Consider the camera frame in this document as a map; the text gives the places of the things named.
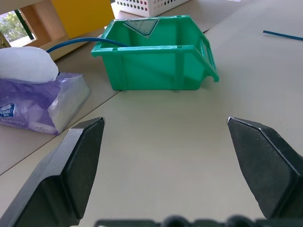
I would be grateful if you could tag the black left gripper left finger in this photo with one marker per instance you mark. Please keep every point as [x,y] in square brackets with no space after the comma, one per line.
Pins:
[71,170]

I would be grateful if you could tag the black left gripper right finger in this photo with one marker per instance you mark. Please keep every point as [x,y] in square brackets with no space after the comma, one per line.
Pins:
[267,165]

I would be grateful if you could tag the yellow panel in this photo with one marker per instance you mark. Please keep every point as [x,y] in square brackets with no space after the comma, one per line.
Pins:
[81,16]

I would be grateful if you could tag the purple tissue pack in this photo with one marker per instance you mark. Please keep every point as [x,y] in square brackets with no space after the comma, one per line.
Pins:
[35,92]

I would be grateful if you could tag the wooden shelf frame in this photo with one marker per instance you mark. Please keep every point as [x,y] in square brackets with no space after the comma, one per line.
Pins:
[42,26]

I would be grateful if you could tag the white perforated plastic basket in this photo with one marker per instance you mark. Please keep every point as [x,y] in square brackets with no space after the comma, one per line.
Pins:
[149,6]

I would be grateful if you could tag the paper label in bin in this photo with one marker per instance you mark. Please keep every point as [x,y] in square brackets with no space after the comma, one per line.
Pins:
[142,26]

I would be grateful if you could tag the green plastic storage bin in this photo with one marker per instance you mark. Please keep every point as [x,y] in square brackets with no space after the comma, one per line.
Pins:
[156,59]

